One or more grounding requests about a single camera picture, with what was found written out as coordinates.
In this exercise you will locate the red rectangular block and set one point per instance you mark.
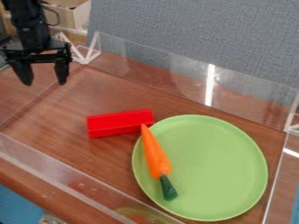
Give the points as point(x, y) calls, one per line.
point(120, 123)

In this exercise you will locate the green round plate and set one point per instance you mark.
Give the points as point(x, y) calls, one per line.
point(220, 168)

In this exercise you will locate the orange toy carrot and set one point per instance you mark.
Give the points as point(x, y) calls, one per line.
point(158, 163)

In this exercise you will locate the clear acrylic enclosure walls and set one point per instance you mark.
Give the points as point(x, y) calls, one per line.
point(78, 176)

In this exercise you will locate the clear acrylic corner bracket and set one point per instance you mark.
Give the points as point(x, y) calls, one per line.
point(85, 54)

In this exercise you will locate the wooden box on shelf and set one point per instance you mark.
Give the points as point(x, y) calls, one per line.
point(65, 13)

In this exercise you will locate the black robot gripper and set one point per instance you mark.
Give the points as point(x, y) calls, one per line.
point(37, 48)

